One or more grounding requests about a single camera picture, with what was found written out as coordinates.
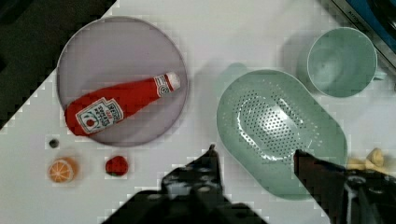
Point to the red strawberry toy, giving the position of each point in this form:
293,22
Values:
117,166

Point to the blue and silver appliance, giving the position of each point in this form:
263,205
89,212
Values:
375,18

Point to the orange slice toy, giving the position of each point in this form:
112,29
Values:
63,170

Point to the yellow toy piece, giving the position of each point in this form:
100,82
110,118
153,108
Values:
374,161

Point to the small dark round knob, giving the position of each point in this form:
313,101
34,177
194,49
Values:
53,143

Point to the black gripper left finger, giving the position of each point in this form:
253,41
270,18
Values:
191,194

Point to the green plastic strainer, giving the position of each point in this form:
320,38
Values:
264,116

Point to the grey round plate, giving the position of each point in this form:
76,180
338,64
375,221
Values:
117,50

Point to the green plastic cup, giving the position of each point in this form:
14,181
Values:
339,63

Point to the red ketchup bottle toy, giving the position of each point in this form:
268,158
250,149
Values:
101,109

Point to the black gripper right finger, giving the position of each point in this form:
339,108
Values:
347,196

